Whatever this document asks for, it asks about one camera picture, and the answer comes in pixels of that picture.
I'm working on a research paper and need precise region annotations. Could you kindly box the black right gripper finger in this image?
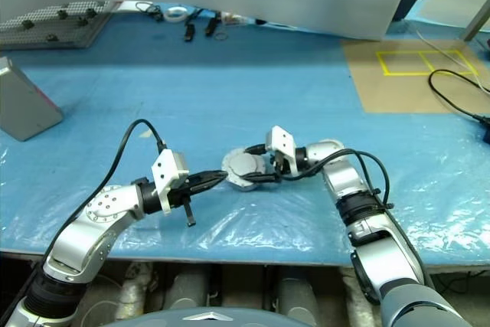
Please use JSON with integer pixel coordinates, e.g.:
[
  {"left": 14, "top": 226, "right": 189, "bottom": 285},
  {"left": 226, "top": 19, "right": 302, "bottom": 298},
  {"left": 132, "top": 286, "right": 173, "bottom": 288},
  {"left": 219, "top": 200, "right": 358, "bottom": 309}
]
[
  {"left": 240, "top": 172, "right": 281, "bottom": 185},
  {"left": 243, "top": 143, "right": 270, "bottom": 155}
]

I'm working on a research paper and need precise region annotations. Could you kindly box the white tape roll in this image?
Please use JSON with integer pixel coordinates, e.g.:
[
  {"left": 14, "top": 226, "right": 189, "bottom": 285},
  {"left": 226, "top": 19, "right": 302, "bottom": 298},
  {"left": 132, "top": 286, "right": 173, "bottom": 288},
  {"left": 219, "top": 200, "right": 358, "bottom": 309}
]
[{"left": 163, "top": 5, "right": 189, "bottom": 24}]

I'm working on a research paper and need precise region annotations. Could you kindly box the looped thin black cable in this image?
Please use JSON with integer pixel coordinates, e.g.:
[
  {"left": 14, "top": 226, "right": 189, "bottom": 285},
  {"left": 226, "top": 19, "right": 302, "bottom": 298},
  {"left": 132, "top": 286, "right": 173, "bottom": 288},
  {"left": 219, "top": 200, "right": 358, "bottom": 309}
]
[{"left": 134, "top": 0, "right": 164, "bottom": 21}]

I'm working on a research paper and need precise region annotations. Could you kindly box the grey robot torso shell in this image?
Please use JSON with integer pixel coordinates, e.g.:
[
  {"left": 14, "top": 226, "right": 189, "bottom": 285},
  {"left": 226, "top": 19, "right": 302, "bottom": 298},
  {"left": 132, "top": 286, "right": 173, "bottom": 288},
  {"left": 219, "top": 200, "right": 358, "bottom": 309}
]
[{"left": 139, "top": 306, "right": 307, "bottom": 327}]

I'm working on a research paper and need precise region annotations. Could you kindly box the brown cardboard sheet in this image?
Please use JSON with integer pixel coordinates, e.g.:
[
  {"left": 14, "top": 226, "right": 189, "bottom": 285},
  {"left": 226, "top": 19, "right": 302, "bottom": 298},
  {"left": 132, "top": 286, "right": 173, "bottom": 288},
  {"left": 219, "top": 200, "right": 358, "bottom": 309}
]
[{"left": 341, "top": 38, "right": 490, "bottom": 115}]

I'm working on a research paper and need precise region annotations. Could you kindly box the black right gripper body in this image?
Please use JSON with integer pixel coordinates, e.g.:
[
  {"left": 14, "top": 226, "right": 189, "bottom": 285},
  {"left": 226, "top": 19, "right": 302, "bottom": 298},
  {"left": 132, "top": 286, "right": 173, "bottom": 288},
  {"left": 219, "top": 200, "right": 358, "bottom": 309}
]
[{"left": 270, "top": 149, "right": 289, "bottom": 183}]

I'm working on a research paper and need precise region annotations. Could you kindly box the grey metal post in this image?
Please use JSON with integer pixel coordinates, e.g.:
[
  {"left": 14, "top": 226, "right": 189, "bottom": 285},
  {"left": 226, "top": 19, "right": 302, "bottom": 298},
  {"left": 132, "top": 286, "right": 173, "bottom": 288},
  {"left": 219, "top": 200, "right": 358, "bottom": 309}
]
[{"left": 461, "top": 0, "right": 490, "bottom": 41}]

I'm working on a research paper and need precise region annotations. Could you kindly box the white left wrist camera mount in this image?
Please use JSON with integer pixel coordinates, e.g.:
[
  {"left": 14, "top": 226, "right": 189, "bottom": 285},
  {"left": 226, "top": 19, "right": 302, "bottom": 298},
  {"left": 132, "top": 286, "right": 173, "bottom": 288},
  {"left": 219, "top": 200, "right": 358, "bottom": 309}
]
[{"left": 150, "top": 149, "right": 191, "bottom": 216}]

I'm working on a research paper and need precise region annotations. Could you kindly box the blue plastic table cover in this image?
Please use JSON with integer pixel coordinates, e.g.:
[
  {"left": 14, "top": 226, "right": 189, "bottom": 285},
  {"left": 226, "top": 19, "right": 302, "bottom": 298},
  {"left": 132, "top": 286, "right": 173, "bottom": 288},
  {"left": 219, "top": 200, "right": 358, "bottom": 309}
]
[{"left": 0, "top": 0, "right": 490, "bottom": 267}]

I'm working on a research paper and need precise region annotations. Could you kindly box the finned motor cover circuit board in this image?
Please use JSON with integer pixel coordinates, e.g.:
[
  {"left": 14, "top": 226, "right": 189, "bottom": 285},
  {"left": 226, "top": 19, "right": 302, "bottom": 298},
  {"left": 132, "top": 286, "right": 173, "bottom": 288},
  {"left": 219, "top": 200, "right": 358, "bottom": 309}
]
[{"left": 221, "top": 146, "right": 269, "bottom": 186}]

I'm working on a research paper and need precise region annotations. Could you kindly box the black cable with plug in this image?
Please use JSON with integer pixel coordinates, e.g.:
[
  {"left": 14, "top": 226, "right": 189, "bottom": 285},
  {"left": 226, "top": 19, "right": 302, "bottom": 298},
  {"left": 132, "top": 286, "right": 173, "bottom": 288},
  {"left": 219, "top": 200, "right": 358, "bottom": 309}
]
[{"left": 427, "top": 69, "right": 490, "bottom": 131}]

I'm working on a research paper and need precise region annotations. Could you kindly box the grey perforated pegboard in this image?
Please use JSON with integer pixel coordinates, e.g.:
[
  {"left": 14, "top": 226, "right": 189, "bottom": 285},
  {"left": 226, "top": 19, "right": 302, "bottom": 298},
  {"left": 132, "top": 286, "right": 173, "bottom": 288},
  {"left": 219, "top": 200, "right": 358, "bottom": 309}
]
[{"left": 0, "top": 0, "right": 118, "bottom": 51}]

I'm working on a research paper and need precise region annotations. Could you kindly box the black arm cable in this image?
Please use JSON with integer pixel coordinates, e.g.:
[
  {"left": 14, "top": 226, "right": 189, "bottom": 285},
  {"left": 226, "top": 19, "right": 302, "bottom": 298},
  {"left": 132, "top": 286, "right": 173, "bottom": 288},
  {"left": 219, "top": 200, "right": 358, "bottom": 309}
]
[
  {"left": 279, "top": 149, "right": 395, "bottom": 211},
  {"left": 40, "top": 119, "right": 169, "bottom": 267}
]

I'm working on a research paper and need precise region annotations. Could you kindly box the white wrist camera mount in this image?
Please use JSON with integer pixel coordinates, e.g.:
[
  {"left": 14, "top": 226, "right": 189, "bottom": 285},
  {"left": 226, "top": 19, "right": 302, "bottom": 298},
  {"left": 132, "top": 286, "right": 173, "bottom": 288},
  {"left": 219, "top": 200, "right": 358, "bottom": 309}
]
[
  {"left": 150, "top": 149, "right": 191, "bottom": 216},
  {"left": 265, "top": 126, "right": 298, "bottom": 175}
]

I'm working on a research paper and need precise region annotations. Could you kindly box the clear wrapped small part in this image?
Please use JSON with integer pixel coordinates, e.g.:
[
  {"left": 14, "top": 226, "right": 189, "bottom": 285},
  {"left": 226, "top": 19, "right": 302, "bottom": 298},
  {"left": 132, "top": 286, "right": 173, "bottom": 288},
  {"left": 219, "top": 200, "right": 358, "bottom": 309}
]
[{"left": 220, "top": 11, "right": 252, "bottom": 26}]

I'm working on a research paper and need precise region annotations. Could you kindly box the pale box with red label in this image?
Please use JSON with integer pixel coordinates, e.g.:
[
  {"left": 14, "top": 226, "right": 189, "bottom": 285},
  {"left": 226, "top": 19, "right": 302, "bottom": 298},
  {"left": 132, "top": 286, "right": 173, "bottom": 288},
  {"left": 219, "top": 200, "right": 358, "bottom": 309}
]
[{"left": 0, "top": 56, "right": 65, "bottom": 142}]

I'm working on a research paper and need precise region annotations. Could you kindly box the grey rounded cylinder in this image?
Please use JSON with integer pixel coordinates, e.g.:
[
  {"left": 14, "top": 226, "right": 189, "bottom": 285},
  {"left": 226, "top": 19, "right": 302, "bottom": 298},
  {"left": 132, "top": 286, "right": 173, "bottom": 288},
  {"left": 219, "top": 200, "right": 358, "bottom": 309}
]
[
  {"left": 166, "top": 265, "right": 210, "bottom": 309},
  {"left": 275, "top": 267, "right": 319, "bottom": 316}
]

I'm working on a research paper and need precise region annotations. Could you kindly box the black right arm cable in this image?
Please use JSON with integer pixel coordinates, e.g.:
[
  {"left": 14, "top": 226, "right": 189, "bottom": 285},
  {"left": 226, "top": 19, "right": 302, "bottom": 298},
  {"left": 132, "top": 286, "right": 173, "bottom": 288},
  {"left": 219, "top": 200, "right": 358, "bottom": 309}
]
[{"left": 279, "top": 149, "right": 395, "bottom": 211}]

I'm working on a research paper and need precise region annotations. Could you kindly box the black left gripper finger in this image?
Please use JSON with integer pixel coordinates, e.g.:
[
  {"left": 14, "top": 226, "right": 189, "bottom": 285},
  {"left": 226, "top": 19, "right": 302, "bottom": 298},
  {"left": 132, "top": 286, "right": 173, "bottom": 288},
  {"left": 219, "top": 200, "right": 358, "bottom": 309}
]
[
  {"left": 191, "top": 175, "right": 227, "bottom": 195},
  {"left": 196, "top": 169, "right": 228, "bottom": 184}
]

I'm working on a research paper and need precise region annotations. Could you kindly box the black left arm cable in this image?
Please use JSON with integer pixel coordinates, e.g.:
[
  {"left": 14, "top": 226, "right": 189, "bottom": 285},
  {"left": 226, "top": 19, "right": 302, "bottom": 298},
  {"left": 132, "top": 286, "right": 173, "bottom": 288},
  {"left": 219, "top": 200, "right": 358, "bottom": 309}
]
[{"left": 40, "top": 119, "right": 169, "bottom": 267}]

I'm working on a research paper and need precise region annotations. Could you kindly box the thin white cable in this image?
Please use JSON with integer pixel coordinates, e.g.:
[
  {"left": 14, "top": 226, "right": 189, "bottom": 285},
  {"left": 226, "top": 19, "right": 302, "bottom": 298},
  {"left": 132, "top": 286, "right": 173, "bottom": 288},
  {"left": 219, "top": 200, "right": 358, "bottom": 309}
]
[{"left": 411, "top": 22, "right": 490, "bottom": 95}]

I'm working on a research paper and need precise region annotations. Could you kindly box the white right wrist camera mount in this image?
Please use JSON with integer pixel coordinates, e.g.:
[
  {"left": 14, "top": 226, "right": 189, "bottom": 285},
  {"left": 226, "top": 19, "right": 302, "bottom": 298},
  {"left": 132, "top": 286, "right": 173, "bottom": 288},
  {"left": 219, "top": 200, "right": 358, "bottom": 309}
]
[{"left": 265, "top": 126, "right": 298, "bottom": 175}]

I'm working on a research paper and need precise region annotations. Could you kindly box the silver foil wrapped cylinder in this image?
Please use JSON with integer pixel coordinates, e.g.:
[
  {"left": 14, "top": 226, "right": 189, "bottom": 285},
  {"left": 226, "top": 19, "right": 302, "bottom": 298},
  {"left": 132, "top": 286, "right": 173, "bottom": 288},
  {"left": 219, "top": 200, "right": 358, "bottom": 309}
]
[{"left": 114, "top": 261, "right": 155, "bottom": 320}]

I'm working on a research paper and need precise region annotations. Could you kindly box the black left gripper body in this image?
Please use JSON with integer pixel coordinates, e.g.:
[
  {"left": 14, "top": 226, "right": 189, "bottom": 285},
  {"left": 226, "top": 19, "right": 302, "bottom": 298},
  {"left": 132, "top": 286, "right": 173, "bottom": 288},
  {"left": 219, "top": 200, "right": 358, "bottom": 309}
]
[{"left": 168, "top": 175, "right": 203, "bottom": 228}]

